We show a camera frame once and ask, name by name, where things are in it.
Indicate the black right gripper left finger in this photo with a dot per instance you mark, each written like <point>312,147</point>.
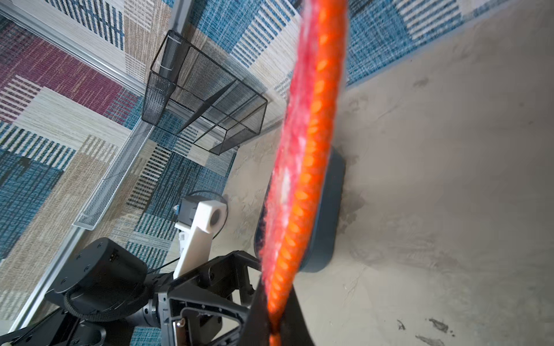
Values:
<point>257,328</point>

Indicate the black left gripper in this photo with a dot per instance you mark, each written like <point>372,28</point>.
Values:
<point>219,289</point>

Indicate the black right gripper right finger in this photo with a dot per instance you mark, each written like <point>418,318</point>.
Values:
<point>292,328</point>

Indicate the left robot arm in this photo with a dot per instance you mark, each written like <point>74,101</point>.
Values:
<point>105,292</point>

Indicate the teal plastic storage box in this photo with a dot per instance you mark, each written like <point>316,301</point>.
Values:
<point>322,243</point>

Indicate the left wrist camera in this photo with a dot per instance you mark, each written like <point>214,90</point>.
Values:
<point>199,219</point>

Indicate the black wire shelf rack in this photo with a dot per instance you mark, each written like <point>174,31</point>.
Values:
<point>191,97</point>

